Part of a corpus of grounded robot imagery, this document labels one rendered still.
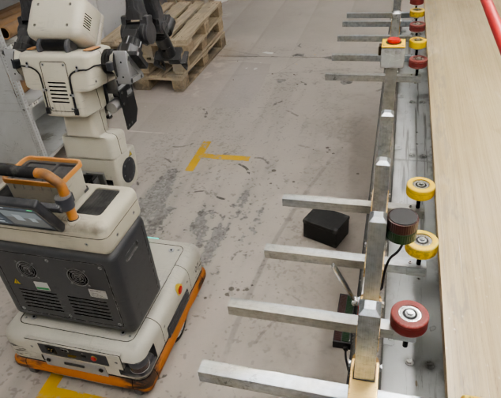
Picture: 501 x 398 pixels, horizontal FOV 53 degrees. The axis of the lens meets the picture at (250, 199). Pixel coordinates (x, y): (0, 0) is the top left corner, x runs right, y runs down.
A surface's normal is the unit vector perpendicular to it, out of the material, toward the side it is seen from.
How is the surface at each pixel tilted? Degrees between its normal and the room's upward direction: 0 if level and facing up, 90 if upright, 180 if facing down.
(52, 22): 48
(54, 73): 82
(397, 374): 0
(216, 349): 0
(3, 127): 90
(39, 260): 90
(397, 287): 0
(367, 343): 90
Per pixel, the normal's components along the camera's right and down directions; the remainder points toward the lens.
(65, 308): -0.26, 0.59
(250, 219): -0.08, -0.81
